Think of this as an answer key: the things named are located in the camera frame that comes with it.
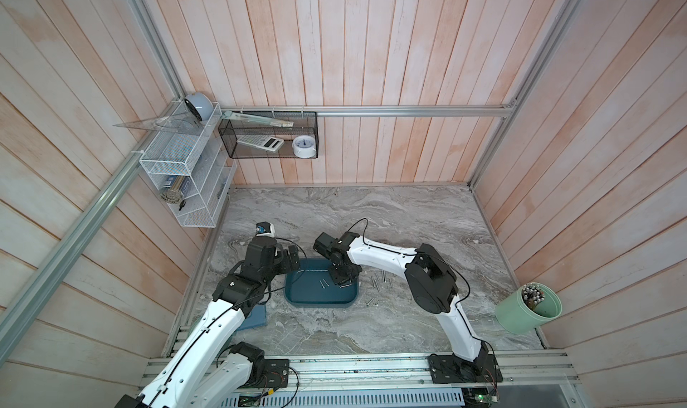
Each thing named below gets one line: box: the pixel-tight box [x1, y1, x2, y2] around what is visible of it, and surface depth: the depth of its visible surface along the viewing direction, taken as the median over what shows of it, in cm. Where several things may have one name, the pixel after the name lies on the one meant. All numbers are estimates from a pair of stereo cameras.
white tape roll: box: [291, 135, 316, 159], surface depth 97 cm
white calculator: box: [237, 135, 286, 153], surface depth 100 cm
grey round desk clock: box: [184, 92, 214, 122], surface depth 85 cm
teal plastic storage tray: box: [284, 258, 359, 308], surface depth 90 cm
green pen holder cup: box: [495, 281, 563, 335], surface depth 73 cm
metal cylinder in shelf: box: [160, 175, 186, 204], surface depth 78 cm
